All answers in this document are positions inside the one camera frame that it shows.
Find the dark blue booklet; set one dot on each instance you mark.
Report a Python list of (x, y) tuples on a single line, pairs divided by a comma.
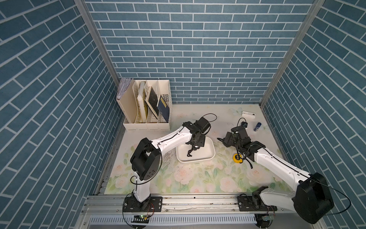
[(163, 108)]

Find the white rectangular remote box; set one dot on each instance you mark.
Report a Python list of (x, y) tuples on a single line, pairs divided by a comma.
[(247, 114)]

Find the green circuit board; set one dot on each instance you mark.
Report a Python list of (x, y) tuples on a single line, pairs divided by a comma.
[(140, 219)]

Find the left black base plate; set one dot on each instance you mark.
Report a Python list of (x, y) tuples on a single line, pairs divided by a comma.
[(152, 203)]

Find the floral table mat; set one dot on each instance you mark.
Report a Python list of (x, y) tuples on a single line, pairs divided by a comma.
[(220, 174)]

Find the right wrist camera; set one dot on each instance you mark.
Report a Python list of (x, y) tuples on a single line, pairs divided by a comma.
[(244, 124)]

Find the black cover book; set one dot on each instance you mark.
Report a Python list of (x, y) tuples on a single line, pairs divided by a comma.
[(152, 101)]

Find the aluminium rail frame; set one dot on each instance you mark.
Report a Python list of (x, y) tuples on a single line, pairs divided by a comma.
[(189, 211)]

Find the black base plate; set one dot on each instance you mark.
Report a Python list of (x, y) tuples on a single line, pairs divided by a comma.
[(251, 203), (152, 203)]

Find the white book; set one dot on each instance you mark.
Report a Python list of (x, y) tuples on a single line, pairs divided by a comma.
[(142, 103)]

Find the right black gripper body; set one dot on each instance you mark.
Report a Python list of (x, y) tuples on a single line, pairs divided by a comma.
[(230, 141)]

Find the cream file organizer rack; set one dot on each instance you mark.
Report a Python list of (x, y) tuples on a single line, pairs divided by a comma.
[(127, 100)]

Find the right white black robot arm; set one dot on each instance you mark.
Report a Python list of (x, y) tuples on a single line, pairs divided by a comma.
[(309, 197)]

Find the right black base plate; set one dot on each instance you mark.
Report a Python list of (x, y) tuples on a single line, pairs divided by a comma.
[(251, 203)]

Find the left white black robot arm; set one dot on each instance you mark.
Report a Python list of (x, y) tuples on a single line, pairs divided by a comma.
[(147, 159)]

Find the black yellow tape measure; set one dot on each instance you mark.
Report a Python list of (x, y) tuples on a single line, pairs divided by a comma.
[(193, 148)]

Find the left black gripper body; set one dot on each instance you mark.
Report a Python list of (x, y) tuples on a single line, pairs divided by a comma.
[(200, 141)]

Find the small blue bottle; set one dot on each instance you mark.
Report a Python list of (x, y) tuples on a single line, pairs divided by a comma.
[(257, 127)]

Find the white oval storage box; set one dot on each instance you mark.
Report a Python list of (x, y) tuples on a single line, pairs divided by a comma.
[(207, 152)]

